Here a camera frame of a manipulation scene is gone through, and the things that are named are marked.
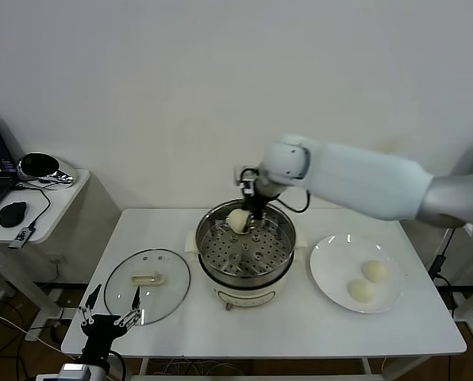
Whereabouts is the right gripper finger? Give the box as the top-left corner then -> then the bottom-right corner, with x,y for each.
248,212 -> 267,236

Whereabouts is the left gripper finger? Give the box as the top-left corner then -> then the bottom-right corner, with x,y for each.
79,283 -> 102,326
113,286 -> 144,329

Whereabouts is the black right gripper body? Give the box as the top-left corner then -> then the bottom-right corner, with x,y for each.
242,180 -> 279,218

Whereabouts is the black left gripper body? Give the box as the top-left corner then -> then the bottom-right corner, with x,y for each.
80,314 -> 137,364

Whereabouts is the white steamed baozi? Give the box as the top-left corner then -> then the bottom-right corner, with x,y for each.
226,209 -> 253,236
346,279 -> 376,304
361,260 -> 390,283

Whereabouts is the glass lid with cream handle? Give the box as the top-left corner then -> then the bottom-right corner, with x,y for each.
103,248 -> 192,326

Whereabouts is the stainless steel steamer basket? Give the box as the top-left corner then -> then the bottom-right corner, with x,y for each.
184,199 -> 307,281

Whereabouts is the cream electric cooker base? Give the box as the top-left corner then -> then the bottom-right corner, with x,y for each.
198,256 -> 291,313

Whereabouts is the white round plate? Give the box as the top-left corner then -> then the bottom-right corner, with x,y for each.
310,233 -> 405,314

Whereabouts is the grey usb hub adapter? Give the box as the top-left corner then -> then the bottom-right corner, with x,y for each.
8,226 -> 37,251

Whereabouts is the white side desk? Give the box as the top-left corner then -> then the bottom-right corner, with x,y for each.
0,168 -> 121,342
452,225 -> 473,344

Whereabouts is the black computer mouse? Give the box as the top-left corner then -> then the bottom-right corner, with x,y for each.
0,201 -> 29,229

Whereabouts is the shiny silver black headset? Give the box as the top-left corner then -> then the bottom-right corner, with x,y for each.
16,152 -> 79,191

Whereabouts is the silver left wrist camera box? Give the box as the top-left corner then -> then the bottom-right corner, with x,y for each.
57,363 -> 93,381

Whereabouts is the white table leg frame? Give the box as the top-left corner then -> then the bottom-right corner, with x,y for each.
132,355 -> 434,381

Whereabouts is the thin black hub cable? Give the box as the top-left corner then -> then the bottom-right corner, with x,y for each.
12,183 -> 51,235

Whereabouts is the black cable with adapter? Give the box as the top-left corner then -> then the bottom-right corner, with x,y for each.
427,228 -> 456,289

